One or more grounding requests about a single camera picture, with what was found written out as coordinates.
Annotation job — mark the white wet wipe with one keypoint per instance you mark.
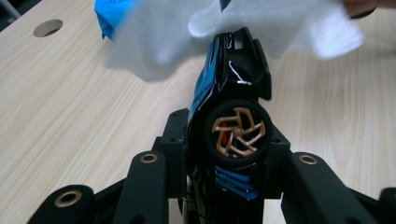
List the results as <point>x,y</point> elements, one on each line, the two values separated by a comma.
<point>162,37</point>

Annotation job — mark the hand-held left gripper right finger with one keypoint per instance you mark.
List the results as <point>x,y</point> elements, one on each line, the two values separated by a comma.
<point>277,165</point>

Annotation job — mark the blue wet wipes pack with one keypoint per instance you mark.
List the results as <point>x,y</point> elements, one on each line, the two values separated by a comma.
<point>110,17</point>

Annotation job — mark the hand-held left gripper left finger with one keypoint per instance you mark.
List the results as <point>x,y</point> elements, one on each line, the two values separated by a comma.
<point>176,149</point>

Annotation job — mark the blue and black toy car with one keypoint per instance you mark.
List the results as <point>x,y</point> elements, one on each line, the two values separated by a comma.
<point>233,93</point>

